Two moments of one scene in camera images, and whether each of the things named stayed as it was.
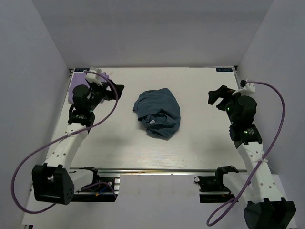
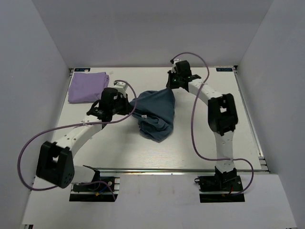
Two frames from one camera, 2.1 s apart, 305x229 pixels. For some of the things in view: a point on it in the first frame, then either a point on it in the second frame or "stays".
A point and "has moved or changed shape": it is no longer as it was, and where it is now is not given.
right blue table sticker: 224,69 stays
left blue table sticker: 81,69 stays
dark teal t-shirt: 158,110 has moved or changed shape
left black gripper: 109,95 -> 127,107
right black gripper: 223,92 -> 170,84
